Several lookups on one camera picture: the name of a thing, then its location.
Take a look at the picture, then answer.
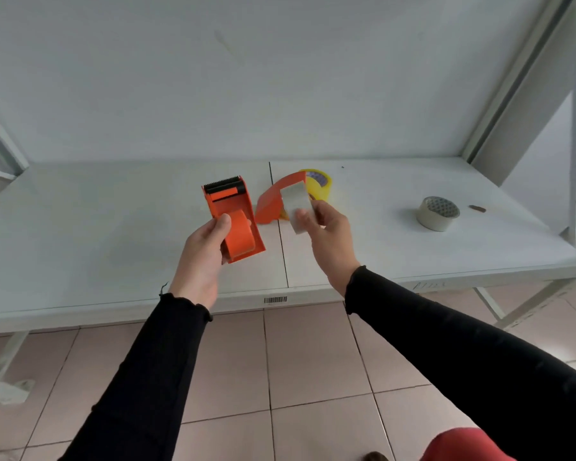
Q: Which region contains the person's right forearm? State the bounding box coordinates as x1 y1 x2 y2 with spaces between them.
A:
344 266 576 461

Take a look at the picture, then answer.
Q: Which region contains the orange dispenser side cover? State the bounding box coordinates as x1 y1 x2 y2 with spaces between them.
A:
254 171 308 225

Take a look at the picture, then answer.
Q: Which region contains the clear tape roll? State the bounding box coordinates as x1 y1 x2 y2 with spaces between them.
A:
280 181 314 235

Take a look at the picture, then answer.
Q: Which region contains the person's left forearm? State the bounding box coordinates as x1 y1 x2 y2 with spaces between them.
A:
59 292 214 461

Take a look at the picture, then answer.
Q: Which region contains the person's right hand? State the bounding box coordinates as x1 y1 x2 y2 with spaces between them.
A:
295 200 361 297

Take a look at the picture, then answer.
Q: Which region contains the red cloth item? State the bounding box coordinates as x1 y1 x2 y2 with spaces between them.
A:
420 427 517 461

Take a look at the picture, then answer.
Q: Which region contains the person's left hand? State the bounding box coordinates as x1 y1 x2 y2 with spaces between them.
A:
169 213 233 311

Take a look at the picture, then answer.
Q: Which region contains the beige tape roll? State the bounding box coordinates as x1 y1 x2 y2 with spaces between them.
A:
416 196 461 233

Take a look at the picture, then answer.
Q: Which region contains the yellow tape roll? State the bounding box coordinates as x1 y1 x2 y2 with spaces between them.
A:
300 168 333 202

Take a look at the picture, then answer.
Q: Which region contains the orange tape dispenser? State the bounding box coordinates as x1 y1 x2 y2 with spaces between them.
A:
202 175 267 264

